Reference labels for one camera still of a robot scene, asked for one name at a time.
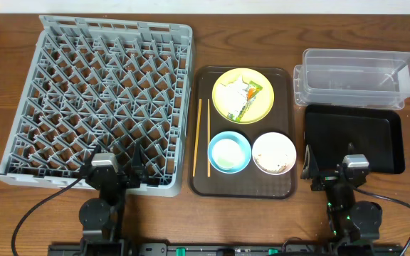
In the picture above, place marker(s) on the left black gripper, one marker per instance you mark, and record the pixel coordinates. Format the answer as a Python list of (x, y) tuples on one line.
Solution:
[(111, 178)]

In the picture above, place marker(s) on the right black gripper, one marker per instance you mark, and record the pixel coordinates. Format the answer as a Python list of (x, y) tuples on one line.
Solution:
[(311, 169)]

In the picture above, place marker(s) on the white pink bowl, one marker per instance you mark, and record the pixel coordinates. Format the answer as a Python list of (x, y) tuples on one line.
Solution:
[(274, 153)]

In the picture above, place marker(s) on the wooden chopstick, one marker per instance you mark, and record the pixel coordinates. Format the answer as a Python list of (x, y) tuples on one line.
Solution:
[(197, 138), (208, 142)]

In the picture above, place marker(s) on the yellow round plate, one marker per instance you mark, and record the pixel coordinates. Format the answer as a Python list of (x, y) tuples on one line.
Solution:
[(263, 102)]

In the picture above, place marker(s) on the light blue bowl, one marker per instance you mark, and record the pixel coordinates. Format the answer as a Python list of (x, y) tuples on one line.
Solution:
[(243, 143)]

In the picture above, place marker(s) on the green snack wrapper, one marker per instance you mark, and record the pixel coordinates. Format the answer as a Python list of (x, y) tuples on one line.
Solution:
[(253, 89)]

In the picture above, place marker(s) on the small white cup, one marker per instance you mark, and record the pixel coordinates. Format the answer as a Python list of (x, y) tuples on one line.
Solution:
[(227, 154)]

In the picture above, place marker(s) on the white napkin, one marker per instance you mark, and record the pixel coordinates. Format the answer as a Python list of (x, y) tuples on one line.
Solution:
[(232, 97)]

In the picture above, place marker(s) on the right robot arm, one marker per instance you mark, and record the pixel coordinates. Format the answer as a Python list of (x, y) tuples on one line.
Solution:
[(354, 223)]

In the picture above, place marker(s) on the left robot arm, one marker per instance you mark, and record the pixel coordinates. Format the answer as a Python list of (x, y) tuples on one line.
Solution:
[(102, 217)]

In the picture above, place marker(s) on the black waste tray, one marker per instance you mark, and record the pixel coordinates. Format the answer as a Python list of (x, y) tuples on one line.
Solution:
[(375, 133)]

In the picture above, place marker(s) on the grey plastic dish rack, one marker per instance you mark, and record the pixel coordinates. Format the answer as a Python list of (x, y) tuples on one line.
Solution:
[(116, 84)]

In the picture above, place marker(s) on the clear plastic bin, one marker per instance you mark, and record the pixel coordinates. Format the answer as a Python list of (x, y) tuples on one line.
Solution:
[(353, 78)]

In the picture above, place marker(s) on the dark brown serving tray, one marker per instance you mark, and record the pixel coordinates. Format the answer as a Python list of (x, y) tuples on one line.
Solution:
[(251, 182)]

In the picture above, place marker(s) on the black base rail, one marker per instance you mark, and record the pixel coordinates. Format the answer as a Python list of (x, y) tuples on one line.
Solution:
[(155, 249)]

